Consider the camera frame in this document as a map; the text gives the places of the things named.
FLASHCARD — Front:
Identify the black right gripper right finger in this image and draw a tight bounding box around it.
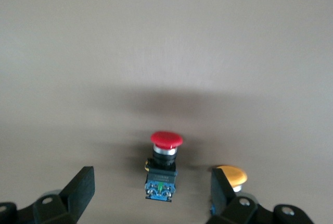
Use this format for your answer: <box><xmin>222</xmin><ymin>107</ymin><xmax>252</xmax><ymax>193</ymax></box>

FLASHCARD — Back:
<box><xmin>205</xmin><ymin>167</ymin><xmax>261</xmax><ymax>224</ymax></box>

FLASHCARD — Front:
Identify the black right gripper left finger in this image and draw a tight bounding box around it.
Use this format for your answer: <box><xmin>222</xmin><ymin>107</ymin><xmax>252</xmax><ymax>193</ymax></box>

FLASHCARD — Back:
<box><xmin>33</xmin><ymin>166</ymin><xmax>96</xmax><ymax>224</ymax></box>

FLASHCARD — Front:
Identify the red mushroom push button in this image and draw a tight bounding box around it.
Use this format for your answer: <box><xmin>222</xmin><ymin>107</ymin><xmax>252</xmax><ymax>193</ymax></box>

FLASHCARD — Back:
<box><xmin>144</xmin><ymin>130</ymin><xmax>184</xmax><ymax>204</ymax></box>

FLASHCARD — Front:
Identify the yellow mushroom push button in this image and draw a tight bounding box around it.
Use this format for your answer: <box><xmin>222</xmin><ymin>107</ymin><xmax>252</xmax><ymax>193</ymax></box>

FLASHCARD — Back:
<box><xmin>209</xmin><ymin>165</ymin><xmax>248</xmax><ymax>216</ymax></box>

